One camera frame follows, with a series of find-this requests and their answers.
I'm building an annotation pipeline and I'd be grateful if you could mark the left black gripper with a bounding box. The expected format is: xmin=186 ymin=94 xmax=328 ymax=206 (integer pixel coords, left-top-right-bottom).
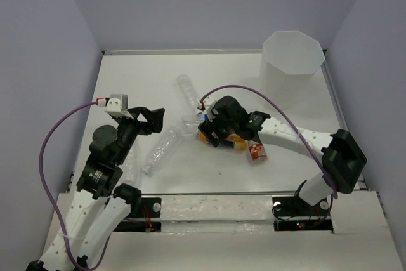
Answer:
xmin=115 ymin=106 xmax=166 ymax=164

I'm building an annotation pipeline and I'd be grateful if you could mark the orange juice bottle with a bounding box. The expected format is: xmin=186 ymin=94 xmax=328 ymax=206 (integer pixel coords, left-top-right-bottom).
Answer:
xmin=197 ymin=131 xmax=248 ymax=151

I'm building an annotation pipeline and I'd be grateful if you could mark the red cap small bottle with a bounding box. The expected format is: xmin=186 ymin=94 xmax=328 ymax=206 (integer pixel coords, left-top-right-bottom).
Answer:
xmin=248 ymin=140 xmax=268 ymax=164

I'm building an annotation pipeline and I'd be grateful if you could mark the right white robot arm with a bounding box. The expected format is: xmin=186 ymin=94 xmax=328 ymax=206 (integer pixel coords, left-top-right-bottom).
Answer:
xmin=199 ymin=96 xmax=367 ymax=215

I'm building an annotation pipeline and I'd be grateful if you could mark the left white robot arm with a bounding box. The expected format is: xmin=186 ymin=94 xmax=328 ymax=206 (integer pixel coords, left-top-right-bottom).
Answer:
xmin=27 ymin=98 xmax=165 ymax=270

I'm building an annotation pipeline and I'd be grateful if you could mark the clear bottle near left arm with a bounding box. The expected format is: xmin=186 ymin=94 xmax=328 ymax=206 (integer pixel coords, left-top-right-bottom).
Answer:
xmin=141 ymin=126 xmax=183 ymax=176

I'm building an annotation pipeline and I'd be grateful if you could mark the white octagonal plastic bin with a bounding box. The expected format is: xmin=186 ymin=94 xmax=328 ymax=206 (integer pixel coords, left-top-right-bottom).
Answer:
xmin=259 ymin=30 xmax=325 ymax=109

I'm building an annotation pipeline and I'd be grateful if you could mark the blue label water bottle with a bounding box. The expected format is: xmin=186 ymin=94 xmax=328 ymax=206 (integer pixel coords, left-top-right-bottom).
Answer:
xmin=181 ymin=111 xmax=207 ymax=136

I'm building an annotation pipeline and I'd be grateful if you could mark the clear bottle blue-white cap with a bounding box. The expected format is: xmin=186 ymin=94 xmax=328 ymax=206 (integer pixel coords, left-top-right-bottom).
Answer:
xmin=176 ymin=74 xmax=202 ymax=115

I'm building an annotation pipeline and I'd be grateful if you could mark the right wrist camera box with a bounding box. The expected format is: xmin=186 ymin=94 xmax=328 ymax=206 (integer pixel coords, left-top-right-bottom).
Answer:
xmin=196 ymin=100 xmax=216 ymax=121

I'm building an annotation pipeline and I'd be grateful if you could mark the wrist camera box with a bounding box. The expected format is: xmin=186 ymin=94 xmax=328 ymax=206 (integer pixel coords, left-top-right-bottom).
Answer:
xmin=105 ymin=94 xmax=133 ymax=118
xmin=196 ymin=100 xmax=216 ymax=121

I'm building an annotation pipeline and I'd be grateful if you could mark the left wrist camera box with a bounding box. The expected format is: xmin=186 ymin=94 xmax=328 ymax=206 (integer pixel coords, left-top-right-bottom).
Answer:
xmin=105 ymin=94 xmax=133 ymax=118

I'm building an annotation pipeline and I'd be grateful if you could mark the metal rail front edge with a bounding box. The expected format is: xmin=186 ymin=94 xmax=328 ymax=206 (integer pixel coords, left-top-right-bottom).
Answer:
xmin=143 ymin=190 xmax=295 ymax=196

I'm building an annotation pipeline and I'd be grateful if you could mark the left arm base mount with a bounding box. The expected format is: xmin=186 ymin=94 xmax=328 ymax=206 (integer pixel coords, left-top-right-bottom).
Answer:
xmin=114 ymin=197 xmax=162 ymax=233

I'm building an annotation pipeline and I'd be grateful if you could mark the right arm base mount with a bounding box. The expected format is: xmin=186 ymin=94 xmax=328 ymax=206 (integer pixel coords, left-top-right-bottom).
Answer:
xmin=272 ymin=196 xmax=334 ymax=232

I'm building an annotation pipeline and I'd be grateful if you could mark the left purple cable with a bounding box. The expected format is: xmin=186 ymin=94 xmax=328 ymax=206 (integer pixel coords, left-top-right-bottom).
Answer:
xmin=38 ymin=99 xmax=112 ymax=268

